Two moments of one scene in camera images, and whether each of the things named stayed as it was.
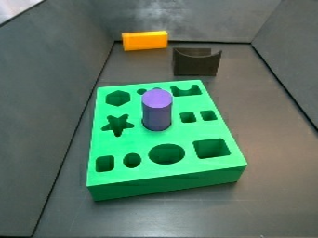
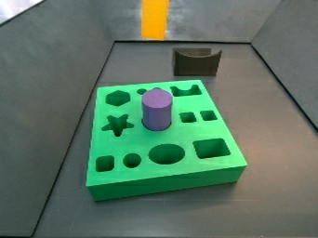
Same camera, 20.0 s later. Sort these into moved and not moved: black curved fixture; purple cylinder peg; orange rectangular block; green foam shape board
Moved: orange rectangular block
Not moved: green foam shape board; black curved fixture; purple cylinder peg
